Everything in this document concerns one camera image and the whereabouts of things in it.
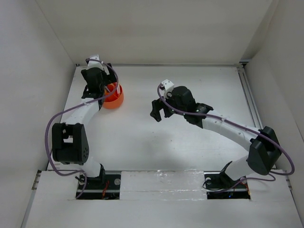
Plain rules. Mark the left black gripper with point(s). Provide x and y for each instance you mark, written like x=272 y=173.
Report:
x=109 y=78

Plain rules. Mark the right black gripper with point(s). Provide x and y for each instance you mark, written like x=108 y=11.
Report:
x=157 y=106

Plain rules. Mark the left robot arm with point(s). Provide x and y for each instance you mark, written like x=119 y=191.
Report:
x=69 y=139

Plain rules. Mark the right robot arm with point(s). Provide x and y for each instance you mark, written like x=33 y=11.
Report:
x=262 y=146

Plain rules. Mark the orange round organizer container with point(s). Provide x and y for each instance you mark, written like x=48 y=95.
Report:
x=116 y=99

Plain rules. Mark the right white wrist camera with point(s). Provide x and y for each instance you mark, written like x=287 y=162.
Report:
x=167 y=87

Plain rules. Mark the aluminium frame rail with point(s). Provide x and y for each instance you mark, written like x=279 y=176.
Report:
x=248 y=94

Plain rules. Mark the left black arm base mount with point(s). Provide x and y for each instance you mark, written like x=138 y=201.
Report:
x=107 y=190

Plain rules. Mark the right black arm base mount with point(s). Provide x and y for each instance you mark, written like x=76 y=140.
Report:
x=220 y=186

